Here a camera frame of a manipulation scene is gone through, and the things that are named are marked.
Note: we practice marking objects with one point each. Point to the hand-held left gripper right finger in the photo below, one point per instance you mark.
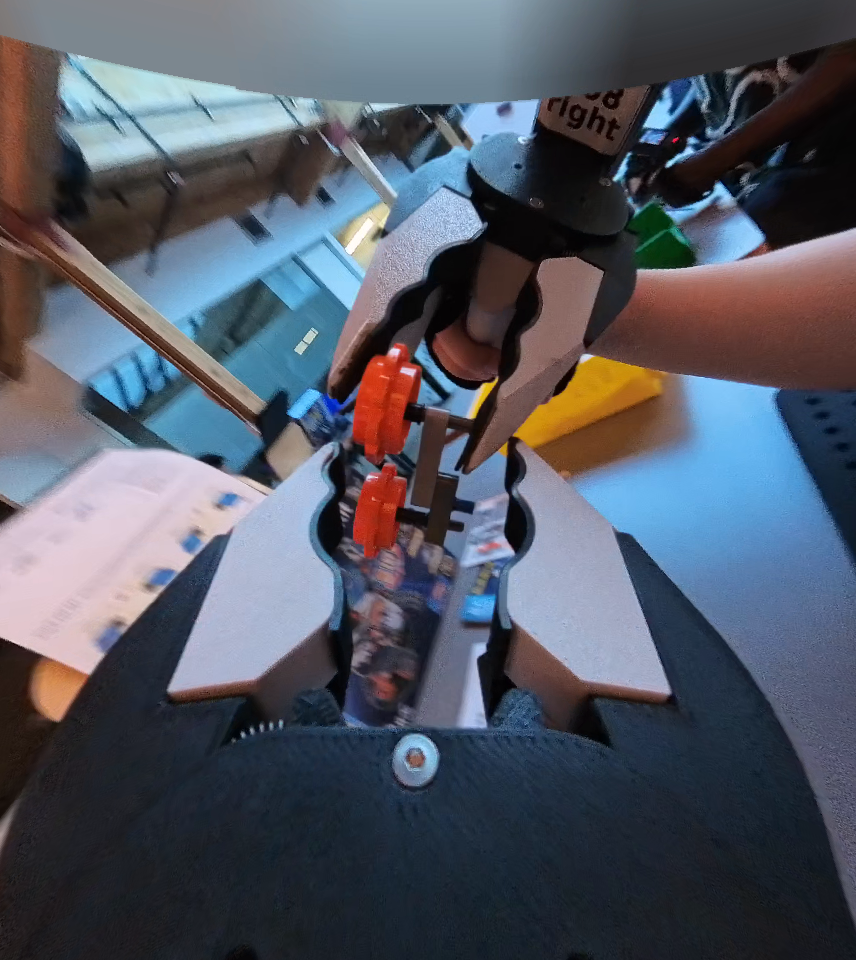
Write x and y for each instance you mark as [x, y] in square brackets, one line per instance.
[585, 600]

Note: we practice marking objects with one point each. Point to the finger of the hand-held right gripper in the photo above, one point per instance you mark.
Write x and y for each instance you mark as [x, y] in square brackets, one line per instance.
[413, 247]
[559, 322]

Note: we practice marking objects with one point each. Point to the dark blue robot kit box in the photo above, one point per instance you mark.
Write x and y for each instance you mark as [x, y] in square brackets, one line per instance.
[390, 600]

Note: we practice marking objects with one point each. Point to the small blue booklet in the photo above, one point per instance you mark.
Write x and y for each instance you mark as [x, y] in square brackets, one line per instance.
[479, 607]

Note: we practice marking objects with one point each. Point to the person's right hand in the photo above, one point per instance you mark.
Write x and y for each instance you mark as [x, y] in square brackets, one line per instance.
[465, 352]

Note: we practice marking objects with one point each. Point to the white paper sheet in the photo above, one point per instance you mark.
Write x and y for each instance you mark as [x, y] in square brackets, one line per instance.
[476, 682]

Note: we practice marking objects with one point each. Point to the green storage bin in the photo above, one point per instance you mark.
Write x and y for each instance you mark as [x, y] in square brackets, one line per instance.
[652, 221]
[667, 251]

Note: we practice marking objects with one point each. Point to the small blue box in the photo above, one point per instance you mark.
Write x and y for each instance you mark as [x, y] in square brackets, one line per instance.
[315, 416]

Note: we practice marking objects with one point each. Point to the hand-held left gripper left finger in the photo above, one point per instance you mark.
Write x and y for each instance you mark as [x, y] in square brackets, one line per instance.
[263, 600]

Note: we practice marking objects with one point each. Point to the white instruction sheet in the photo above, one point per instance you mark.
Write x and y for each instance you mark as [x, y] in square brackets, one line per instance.
[83, 540]

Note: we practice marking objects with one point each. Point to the wooden post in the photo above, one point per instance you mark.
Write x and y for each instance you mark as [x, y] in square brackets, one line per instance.
[143, 322]

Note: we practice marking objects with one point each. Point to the person's right forearm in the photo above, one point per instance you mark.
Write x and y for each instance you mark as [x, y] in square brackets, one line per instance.
[772, 315]

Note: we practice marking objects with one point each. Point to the orange gear toy assembly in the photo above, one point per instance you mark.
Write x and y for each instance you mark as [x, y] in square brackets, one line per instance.
[383, 405]

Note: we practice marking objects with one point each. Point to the grey desk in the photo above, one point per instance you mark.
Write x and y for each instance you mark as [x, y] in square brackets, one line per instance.
[697, 525]

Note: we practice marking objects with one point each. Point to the white folded leaflet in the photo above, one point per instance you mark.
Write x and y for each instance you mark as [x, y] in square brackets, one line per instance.
[488, 529]

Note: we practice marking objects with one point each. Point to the yellow storage bin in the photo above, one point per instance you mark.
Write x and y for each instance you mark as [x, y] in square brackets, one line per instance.
[600, 397]

